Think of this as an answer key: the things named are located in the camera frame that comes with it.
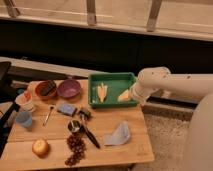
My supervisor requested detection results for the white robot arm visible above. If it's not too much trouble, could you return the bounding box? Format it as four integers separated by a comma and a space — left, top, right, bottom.
123, 67, 213, 171

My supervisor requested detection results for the purple bowl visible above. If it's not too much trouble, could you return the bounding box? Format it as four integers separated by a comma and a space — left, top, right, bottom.
57, 79, 81, 98

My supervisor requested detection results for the orange bowl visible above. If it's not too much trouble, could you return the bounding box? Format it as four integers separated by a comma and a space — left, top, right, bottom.
35, 80, 57, 100

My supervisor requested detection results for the green plastic tray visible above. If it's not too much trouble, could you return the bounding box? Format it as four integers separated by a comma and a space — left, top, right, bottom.
88, 72, 137, 108

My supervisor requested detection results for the light blue cloth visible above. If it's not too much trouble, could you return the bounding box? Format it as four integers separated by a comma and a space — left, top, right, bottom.
103, 121, 131, 146

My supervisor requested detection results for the metal measuring cup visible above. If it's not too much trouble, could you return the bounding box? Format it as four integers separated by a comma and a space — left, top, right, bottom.
68, 120, 81, 133

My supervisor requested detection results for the blue sponge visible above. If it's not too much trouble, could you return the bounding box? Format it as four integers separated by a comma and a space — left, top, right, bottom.
57, 103, 77, 117

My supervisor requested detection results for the brown grape bunch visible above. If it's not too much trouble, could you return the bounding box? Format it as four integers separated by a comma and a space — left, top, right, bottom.
65, 135, 86, 166

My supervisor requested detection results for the metal spoon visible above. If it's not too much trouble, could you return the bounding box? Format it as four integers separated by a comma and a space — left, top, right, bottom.
42, 105, 55, 126

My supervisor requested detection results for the yellow bread roll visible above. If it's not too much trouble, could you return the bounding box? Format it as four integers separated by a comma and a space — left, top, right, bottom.
32, 139, 50, 156

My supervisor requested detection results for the white cup with orange item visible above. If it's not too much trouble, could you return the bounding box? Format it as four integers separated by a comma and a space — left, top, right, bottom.
15, 91, 35, 112

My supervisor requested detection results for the blue plastic cup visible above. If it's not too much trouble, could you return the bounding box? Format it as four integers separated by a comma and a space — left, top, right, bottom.
15, 111, 33, 128

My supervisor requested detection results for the black chair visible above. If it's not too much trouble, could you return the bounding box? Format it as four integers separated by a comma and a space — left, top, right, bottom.
0, 61, 19, 156

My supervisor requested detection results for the black handled brush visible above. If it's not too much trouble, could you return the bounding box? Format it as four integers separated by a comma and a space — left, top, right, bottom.
79, 108, 100, 148

